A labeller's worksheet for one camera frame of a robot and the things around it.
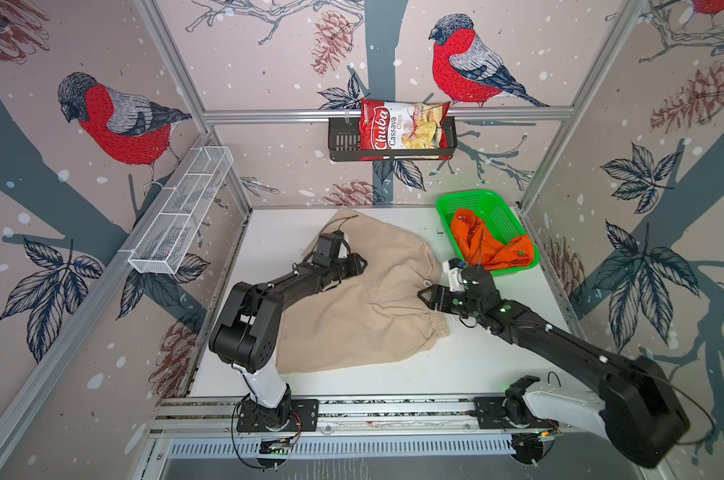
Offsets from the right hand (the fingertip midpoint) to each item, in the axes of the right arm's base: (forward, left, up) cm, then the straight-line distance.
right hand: (422, 301), depth 83 cm
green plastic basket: (+37, -28, -11) cm, 48 cm away
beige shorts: (-1, +14, -9) cm, 16 cm away
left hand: (+12, +17, 0) cm, 21 cm away
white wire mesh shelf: (+4, +64, +23) cm, 68 cm away
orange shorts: (+19, -21, -1) cm, 29 cm away
